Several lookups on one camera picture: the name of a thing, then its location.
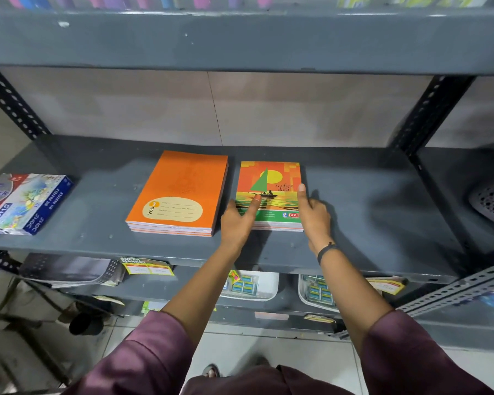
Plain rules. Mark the person's right hand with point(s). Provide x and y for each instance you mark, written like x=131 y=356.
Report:
x=316 y=224

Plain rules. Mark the person's sandalled foot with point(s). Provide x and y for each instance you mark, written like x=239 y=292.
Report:
x=210 y=371

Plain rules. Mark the maroon garment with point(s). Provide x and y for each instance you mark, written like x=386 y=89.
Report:
x=148 y=366

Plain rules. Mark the black wristband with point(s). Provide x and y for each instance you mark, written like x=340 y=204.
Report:
x=327 y=250

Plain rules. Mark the person's right thumb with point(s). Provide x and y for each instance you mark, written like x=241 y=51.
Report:
x=303 y=199

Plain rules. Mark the blue oil pastels box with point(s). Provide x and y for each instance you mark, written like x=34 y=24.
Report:
x=37 y=201

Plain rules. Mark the person's right forearm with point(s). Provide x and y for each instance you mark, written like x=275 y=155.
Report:
x=345 y=292

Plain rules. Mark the person's left thumb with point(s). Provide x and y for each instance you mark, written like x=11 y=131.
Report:
x=254 y=207

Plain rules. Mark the row of yellow green books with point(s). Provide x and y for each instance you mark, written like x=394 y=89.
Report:
x=411 y=0

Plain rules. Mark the stack of black notebooks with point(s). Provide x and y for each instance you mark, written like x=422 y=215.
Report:
x=70 y=269

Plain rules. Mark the black pipe piece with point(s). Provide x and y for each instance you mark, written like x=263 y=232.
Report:
x=85 y=324

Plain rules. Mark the person's left hand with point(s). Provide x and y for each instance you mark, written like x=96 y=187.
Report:
x=235 y=228

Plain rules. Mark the white tray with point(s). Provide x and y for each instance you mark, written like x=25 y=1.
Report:
x=306 y=302
x=267 y=285

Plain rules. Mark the stack of sailboat cover notebooks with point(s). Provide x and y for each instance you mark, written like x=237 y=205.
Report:
x=271 y=185

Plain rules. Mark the stack of orange notebooks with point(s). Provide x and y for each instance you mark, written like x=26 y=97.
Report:
x=181 y=189

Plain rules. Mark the pile of blue green packets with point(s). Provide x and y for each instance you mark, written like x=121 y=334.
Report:
x=320 y=292
x=243 y=285

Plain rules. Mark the light grey perforated rack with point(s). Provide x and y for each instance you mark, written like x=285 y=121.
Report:
x=457 y=290

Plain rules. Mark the grey metal shelf rack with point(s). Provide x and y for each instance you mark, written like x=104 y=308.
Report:
x=247 y=41

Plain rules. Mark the red white stationery pack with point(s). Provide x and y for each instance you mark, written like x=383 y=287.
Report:
x=0 y=193

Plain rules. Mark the person's left forearm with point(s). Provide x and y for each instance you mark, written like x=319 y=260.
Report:
x=201 y=292

